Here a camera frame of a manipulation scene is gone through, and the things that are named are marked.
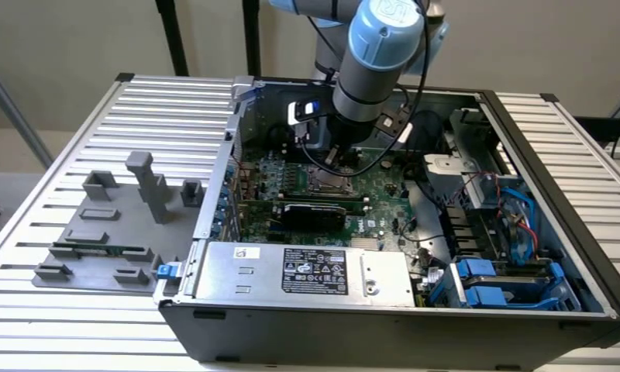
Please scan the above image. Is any blue disk bay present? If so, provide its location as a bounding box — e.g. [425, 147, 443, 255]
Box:
[427, 256, 584, 312]

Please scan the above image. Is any black RAM slot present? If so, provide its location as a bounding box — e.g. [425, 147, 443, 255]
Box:
[276, 191, 369, 203]

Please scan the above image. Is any green RAM stick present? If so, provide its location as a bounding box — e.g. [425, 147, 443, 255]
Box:
[53, 241, 147, 257]

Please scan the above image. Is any gray metal frame leg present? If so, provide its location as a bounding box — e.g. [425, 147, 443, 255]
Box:
[0, 50, 53, 170]

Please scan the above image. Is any red disk wire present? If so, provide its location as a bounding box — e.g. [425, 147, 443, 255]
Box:
[511, 213, 542, 249]

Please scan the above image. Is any CPU socket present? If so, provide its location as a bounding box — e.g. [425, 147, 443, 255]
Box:
[301, 167, 361, 195]

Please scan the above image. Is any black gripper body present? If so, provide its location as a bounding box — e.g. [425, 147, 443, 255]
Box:
[320, 113, 389, 153]

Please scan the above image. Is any silver metal drive cage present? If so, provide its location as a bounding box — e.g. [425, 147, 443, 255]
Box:
[421, 153, 521, 208]

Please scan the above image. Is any silver power supply unit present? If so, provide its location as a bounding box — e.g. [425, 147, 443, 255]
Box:
[191, 240, 429, 308]

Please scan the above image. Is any white cable connector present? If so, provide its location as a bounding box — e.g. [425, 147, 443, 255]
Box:
[392, 122, 415, 149]

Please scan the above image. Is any blue disk wire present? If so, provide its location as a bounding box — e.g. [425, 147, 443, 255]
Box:
[499, 186, 539, 251]

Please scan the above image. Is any black open PC case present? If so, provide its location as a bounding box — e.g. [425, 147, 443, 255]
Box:
[153, 75, 620, 364]

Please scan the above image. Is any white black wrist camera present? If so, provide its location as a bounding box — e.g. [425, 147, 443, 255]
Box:
[287, 99, 325, 128]

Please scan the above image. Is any black stand pole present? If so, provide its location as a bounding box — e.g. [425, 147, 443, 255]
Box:
[241, 0, 264, 78]
[153, 0, 191, 78]

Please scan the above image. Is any black graphics card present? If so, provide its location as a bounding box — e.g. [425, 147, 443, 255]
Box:
[279, 202, 348, 234]

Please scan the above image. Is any gray parts rack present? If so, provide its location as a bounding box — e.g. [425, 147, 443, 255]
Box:
[32, 150, 209, 298]

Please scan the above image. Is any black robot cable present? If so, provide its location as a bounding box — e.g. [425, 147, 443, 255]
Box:
[295, 0, 429, 176]

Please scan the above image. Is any blue case latch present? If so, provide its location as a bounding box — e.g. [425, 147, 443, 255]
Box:
[155, 262, 183, 280]

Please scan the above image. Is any green motherboard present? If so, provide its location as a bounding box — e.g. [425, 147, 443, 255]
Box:
[232, 146, 448, 253]

